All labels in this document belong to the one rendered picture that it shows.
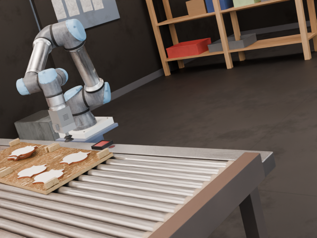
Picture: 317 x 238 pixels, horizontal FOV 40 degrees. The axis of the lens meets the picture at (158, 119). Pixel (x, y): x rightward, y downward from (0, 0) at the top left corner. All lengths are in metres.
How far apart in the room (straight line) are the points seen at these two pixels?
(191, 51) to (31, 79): 6.08
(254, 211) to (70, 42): 1.23
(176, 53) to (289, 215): 5.57
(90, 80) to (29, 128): 3.64
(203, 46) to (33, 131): 3.53
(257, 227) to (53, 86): 0.98
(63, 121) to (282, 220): 1.61
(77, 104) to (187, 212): 1.42
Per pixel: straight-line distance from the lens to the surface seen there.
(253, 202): 1.65
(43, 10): 6.75
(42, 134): 5.81
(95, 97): 2.47
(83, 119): 2.53
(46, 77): 1.86
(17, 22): 6.59
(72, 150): 2.11
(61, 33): 2.26
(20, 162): 2.22
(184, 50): 8.00
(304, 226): 2.84
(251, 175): 1.45
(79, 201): 1.59
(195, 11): 7.75
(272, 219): 2.95
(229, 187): 1.35
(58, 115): 1.87
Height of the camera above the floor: 1.53
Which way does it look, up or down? 16 degrees down
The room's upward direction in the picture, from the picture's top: 15 degrees counter-clockwise
